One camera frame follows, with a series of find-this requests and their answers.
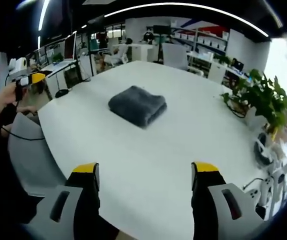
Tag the curved ceiling light strip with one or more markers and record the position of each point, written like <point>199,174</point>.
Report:
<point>188,11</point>

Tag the white headset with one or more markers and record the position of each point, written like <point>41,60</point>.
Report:
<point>263,150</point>

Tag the storage shelf with white boxes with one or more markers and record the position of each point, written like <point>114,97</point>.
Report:
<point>201,40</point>

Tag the grey towel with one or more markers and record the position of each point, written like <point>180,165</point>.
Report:
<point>137,105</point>

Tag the black monitor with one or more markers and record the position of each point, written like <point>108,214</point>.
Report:
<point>162,29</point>

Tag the green potted plant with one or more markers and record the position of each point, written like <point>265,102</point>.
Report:
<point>261,97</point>

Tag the person's left hand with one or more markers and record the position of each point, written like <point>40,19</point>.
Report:
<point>6,93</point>

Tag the silver-backed monitor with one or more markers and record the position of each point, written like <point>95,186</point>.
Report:
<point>69,47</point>

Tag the grey office chair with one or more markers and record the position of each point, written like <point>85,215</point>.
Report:
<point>31,155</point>

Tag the white side desk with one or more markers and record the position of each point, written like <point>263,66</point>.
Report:
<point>58,67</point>

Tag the black round stand base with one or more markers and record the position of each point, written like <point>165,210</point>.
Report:
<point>61,93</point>

